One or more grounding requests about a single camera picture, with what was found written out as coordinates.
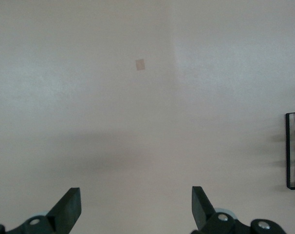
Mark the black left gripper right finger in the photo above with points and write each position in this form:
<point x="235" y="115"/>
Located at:
<point x="203" y="214"/>

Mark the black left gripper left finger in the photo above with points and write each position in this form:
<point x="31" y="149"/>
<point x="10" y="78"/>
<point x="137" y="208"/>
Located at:
<point x="67" y="212"/>

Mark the small square tape patch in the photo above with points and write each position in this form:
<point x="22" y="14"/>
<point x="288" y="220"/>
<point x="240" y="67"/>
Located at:
<point x="140" y="64"/>

